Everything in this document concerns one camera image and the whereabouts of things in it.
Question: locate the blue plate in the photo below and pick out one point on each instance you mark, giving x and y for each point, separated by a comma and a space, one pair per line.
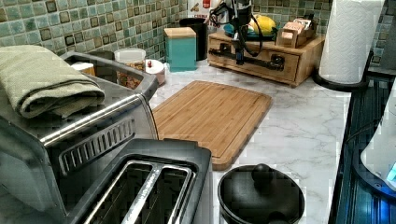
251, 34

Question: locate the clear jar with nuts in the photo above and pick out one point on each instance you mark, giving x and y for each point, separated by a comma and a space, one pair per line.
134, 58

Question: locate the green folded towel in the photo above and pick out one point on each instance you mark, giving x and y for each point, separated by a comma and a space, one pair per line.
37, 81

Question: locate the wooden drawer box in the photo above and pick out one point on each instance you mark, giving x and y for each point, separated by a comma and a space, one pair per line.
299, 63

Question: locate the wooden tea bag organizer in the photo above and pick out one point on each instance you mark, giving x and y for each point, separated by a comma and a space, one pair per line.
295, 33

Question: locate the black paper towel holder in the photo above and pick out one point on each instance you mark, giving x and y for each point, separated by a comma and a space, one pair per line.
361, 85

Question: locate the white appliance at right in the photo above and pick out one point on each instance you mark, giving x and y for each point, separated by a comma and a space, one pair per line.
379, 157

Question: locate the paper towel roll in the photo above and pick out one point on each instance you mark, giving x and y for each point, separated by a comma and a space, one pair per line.
348, 40

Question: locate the bamboo cutting board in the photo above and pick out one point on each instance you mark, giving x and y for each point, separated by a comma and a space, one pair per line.
218, 117

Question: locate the stainless toaster oven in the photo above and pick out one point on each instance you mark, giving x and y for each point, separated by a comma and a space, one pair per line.
49, 162

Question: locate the yellow fruit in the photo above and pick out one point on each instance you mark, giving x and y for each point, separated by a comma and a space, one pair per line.
264, 24

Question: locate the teal canister wooden lid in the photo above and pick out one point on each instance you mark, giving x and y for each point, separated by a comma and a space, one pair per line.
180, 49

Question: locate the black mortar and pestle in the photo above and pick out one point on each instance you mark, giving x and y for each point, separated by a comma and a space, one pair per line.
259, 194

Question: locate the black slot toaster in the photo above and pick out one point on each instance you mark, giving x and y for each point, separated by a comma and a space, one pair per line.
151, 182

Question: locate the small white red-knob jar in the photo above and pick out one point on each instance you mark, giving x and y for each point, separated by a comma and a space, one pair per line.
156, 68

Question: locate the white red printed box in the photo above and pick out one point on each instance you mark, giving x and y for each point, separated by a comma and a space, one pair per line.
201, 9

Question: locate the black metal drawer handle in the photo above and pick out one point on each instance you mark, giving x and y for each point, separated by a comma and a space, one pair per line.
276, 62

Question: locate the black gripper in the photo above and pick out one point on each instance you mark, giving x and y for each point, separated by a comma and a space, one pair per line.
240, 21

